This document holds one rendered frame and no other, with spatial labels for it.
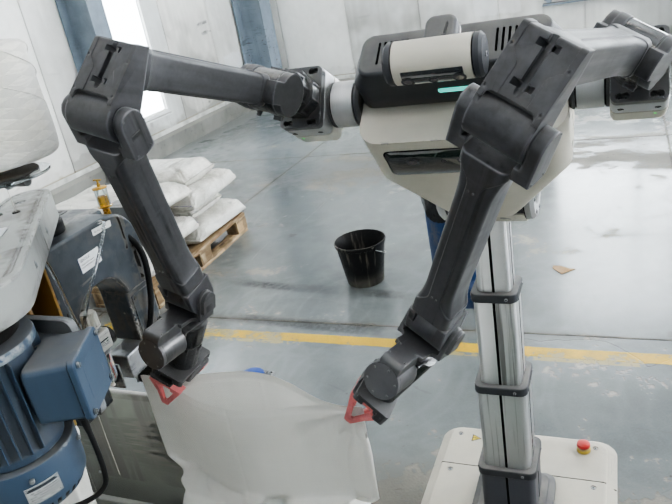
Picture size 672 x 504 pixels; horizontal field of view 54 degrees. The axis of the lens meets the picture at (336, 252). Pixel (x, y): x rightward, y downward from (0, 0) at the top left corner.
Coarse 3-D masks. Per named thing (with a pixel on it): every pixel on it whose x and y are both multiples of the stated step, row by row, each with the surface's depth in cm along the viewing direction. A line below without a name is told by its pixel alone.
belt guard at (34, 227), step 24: (24, 192) 122; (48, 192) 119; (0, 216) 109; (24, 216) 107; (48, 216) 112; (0, 240) 97; (24, 240) 95; (48, 240) 106; (0, 264) 87; (24, 264) 87; (0, 288) 80; (24, 288) 84; (0, 312) 80; (24, 312) 84
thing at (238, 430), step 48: (144, 384) 132; (192, 384) 130; (240, 384) 128; (288, 384) 121; (192, 432) 128; (240, 432) 117; (288, 432) 116; (336, 432) 115; (192, 480) 132; (240, 480) 123; (288, 480) 120; (336, 480) 119
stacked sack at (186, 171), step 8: (152, 160) 486; (160, 160) 476; (168, 160) 476; (176, 160) 474; (184, 160) 464; (192, 160) 462; (200, 160) 466; (160, 168) 458; (168, 168) 455; (176, 168) 451; (184, 168) 450; (192, 168) 455; (200, 168) 461; (208, 168) 469; (160, 176) 449; (168, 176) 446; (176, 176) 443; (184, 176) 445; (192, 176) 451; (200, 176) 460; (184, 184) 444
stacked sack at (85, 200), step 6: (108, 186) 439; (84, 192) 439; (90, 192) 432; (108, 192) 423; (114, 192) 424; (72, 198) 432; (78, 198) 423; (84, 198) 421; (90, 198) 420; (60, 204) 422; (66, 204) 417; (72, 204) 415; (78, 204) 412; (84, 204) 410; (90, 204) 409; (96, 204) 410
